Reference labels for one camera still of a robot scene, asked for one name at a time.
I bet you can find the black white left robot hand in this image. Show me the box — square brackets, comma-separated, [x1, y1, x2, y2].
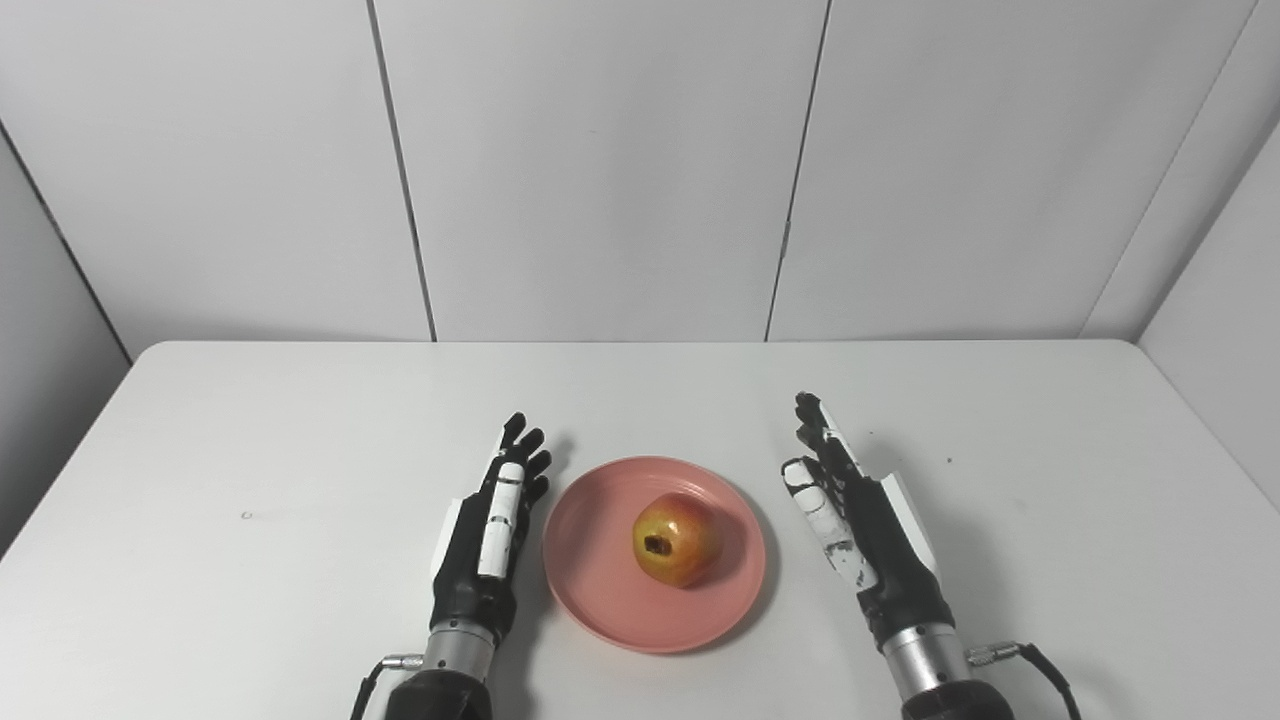
[430, 412, 553, 646]

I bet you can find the pink round plate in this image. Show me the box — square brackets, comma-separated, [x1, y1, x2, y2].
[542, 456, 768, 655]

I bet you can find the red yellow pomegranate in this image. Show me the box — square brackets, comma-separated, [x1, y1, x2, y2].
[632, 492, 723, 589]

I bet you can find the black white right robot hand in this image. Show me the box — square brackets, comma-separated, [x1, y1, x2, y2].
[781, 392, 956, 651]

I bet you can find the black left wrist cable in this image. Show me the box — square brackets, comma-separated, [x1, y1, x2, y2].
[350, 654, 425, 720]

